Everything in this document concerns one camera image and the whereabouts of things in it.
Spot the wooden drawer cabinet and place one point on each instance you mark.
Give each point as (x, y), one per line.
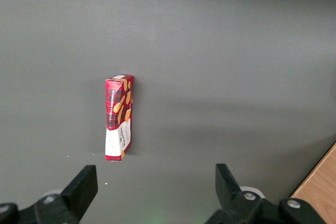
(320, 192)

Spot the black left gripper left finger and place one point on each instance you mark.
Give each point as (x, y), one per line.
(76, 192)

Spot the red shortbread cookie box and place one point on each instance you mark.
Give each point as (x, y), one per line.
(118, 119)

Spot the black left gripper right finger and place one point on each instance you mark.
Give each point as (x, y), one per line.
(231, 197)

